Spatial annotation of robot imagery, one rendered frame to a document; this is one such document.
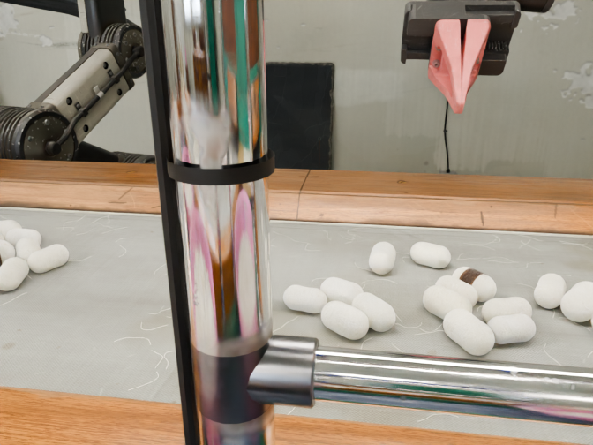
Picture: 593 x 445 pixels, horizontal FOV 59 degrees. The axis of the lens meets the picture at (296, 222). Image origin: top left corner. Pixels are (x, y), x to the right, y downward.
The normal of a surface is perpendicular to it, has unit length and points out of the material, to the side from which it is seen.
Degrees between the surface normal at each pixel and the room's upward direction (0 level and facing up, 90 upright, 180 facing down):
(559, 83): 90
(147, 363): 0
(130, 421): 0
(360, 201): 45
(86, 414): 0
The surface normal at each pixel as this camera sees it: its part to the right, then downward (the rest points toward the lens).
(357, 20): -0.24, 0.37
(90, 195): -0.11, -0.40
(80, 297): 0.00, -0.93
